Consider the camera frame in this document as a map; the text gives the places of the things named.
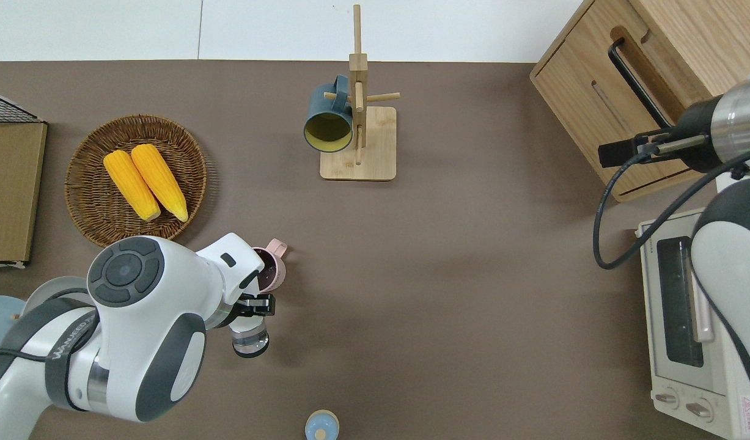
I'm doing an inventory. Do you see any toaster oven door handle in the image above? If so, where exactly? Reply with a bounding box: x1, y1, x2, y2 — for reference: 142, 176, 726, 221
686, 258, 715, 343

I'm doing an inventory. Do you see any brown wicker basket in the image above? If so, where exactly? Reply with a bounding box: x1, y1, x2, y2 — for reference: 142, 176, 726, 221
65, 114, 208, 254

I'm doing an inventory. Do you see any teal mug with yellow inside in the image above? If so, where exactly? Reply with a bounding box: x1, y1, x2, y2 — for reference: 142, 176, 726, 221
304, 75, 355, 153

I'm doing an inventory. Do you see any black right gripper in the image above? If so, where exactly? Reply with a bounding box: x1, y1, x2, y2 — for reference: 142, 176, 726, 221
598, 128, 678, 169

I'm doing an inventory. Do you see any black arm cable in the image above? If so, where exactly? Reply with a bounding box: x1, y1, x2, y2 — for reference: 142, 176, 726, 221
593, 145, 750, 416
0, 347, 54, 362

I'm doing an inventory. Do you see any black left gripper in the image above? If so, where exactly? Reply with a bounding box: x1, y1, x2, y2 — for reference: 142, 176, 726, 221
228, 293, 276, 325

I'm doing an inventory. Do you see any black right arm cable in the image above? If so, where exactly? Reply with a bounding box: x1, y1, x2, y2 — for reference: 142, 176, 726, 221
593, 145, 750, 416

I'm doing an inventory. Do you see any wooden drawer cabinet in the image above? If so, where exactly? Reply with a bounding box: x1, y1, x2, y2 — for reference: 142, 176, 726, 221
529, 0, 750, 204

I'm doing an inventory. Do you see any pink mug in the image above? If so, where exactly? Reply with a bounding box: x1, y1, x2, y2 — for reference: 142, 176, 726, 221
252, 238, 288, 293

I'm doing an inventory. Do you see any white bottle with glass base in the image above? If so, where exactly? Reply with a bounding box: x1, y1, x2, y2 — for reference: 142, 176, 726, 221
231, 315, 270, 359

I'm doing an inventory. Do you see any yellow corn cob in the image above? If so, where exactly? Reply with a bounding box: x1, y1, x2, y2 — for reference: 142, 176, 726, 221
103, 150, 161, 222
131, 144, 189, 222

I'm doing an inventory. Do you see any wooden mug tree stand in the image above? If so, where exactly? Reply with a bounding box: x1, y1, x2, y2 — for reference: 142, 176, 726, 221
320, 5, 401, 182

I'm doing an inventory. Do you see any brown table mat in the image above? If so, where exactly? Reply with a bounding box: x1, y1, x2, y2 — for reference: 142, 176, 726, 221
0, 60, 721, 440

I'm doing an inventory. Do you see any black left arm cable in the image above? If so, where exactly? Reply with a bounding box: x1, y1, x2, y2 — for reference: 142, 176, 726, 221
0, 347, 54, 362

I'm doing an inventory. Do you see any grey plate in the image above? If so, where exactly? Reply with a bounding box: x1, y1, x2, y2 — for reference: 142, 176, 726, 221
23, 276, 94, 306

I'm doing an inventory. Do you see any beige toaster oven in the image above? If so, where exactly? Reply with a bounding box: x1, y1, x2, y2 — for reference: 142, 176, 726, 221
636, 207, 750, 440

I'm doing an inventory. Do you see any black cabinet handle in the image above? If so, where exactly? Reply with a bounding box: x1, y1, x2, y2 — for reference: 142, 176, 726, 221
608, 38, 675, 132

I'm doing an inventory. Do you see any grid-pattern wire crate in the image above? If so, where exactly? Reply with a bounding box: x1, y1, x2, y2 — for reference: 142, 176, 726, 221
0, 90, 48, 270

